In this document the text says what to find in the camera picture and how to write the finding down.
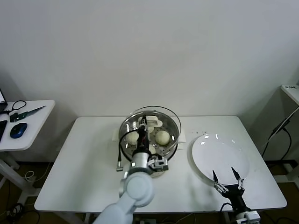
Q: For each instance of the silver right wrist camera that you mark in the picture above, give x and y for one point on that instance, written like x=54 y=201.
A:
x=252 y=215

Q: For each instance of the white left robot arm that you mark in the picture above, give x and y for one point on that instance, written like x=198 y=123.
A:
x=137 y=189

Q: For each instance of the white round plate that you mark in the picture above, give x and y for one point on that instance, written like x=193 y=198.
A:
x=217 y=154

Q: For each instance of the white side table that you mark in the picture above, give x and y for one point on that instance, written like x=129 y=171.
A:
x=35 y=130

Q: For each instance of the black phone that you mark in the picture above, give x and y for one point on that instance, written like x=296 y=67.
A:
x=2 y=129

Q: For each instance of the blue computer mouse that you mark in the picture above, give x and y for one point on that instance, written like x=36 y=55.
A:
x=18 y=130

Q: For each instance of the cream electric cooker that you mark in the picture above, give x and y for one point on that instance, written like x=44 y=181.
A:
x=115 y=135

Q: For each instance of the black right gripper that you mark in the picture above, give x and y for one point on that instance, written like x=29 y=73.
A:
x=236 y=196

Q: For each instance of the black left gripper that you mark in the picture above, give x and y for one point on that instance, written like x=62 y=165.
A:
x=143 y=140

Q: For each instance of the grey power strip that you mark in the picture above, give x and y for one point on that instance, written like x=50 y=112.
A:
x=149 y=221

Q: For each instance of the black laptop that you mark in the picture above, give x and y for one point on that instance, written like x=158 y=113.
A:
x=2 y=95

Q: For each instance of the perforated steel steamer basket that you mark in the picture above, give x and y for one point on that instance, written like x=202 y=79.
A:
x=127 y=127

